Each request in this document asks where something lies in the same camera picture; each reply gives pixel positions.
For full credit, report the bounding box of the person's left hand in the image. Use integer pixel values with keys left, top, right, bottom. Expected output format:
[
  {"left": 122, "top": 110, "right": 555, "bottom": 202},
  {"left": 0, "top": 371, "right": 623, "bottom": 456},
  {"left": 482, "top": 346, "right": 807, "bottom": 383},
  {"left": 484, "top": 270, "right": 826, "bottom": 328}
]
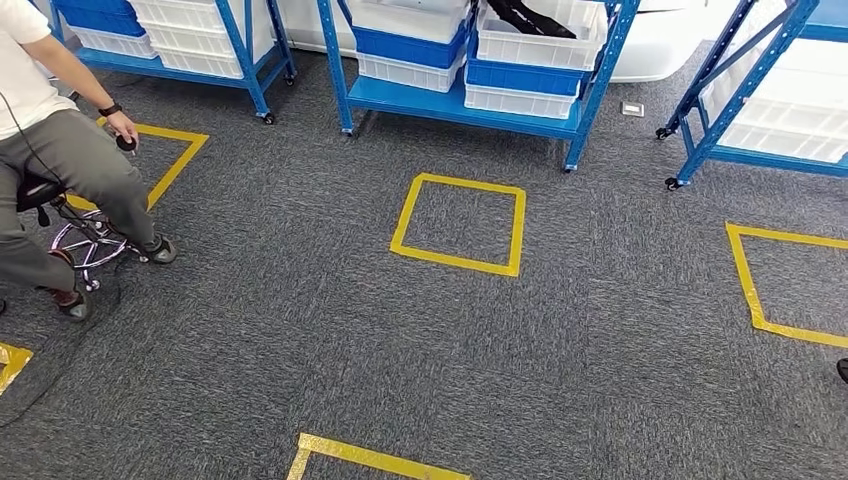
[{"left": 104, "top": 111, "right": 140, "bottom": 151}]

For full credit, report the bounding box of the blue steel shelf rack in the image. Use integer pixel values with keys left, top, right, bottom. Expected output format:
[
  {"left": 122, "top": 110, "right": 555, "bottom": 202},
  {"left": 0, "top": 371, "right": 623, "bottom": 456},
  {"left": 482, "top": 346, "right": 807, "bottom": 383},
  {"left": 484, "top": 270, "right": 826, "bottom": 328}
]
[
  {"left": 314, "top": 0, "right": 643, "bottom": 175},
  {"left": 29, "top": 0, "right": 298, "bottom": 126},
  {"left": 655, "top": 0, "right": 848, "bottom": 192}
]

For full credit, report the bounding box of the black part inside crate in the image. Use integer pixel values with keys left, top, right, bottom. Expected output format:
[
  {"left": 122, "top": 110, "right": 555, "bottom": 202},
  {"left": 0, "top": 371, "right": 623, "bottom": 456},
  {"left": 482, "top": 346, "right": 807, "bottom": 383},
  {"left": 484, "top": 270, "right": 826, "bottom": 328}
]
[{"left": 486, "top": 0, "right": 578, "bottom": 40}]

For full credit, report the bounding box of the black stool with chrome base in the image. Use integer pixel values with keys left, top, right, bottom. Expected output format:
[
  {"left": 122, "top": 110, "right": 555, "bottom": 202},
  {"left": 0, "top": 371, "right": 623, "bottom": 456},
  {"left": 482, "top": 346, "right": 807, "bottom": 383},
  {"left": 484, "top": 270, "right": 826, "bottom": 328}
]
[{"left": 16, "top": 173, "right": 151, "bottom": 293}]

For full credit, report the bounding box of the blue plastic crate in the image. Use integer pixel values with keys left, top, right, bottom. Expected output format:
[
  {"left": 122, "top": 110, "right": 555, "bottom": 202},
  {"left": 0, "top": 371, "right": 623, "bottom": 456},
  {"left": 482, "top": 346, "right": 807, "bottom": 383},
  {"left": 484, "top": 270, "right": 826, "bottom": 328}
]
[
  {"left": 465, "top": 33, "right": 592, "bottom": 98},
  {"left": 52, "top": 0, "right": 147, "bottom": 38},
  {"left": 351, "top": 16, "right": 473, "bottom": 71}
]

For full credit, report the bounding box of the yellow floor tape marking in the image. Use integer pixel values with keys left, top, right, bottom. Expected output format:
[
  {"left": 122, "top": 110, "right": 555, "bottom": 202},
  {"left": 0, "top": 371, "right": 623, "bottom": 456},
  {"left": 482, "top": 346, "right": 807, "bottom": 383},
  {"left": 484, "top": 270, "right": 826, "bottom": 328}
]
[{"left": 725, "top": 222, "right": 848, "bottom": 350}]

